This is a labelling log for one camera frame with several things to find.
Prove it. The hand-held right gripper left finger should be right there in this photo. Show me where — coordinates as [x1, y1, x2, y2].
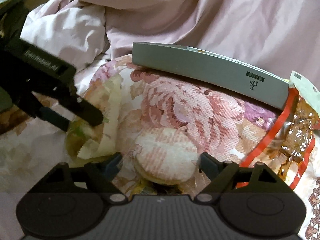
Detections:
[54, 152, 129, 203]

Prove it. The red orange snack packet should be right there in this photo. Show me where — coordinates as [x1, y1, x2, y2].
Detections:
[236, 70, 320, 197]

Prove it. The pale pink duvet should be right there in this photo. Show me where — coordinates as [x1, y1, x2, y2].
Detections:
[19, 0, 133, 80]

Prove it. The floral bedsheet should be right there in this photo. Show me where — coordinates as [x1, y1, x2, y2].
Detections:
[0, 55, 320, 240]

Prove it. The yellow bread packet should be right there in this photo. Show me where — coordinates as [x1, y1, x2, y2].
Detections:
[64, 75, 123, 161]

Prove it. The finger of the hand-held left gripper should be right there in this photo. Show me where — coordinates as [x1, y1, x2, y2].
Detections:
[19, 92, 70, 132]
[59, 89, 103, 127]

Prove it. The pink satin curtain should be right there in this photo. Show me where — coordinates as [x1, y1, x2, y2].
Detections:
[77, 0, 320, 85]

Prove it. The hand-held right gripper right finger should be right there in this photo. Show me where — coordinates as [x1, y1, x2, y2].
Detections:
[194, 152, 283, 203]

